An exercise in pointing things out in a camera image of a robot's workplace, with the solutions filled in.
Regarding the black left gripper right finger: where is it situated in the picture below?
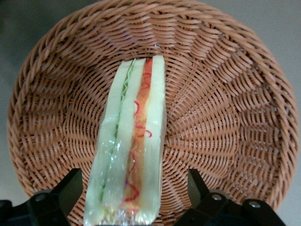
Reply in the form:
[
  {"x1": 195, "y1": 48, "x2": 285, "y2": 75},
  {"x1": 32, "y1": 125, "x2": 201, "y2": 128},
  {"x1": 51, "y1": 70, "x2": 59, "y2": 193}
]
[{"x1": 181, "y1": 169, "x2": 286, "y2": 226}]

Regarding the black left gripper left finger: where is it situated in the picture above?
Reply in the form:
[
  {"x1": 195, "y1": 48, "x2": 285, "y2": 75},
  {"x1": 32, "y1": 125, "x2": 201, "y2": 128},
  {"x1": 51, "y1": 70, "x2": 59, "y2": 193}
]
[{"x1": 0, "y1": 168, "x2": 83, "y2": 226}]

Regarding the triangle sandwich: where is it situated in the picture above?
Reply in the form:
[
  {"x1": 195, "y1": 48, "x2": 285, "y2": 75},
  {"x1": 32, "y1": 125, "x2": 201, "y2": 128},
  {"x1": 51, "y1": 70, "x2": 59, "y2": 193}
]
[{"x1": 83, "y1": 55, "x2": 166, "y2": 226}]

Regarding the round brown wicker basket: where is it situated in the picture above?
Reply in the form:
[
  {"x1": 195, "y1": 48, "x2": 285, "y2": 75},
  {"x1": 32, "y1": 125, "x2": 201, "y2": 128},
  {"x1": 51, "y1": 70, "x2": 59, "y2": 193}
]
[{"x1": 7, "y1": 0, "x2": 301, "y2": 226}]

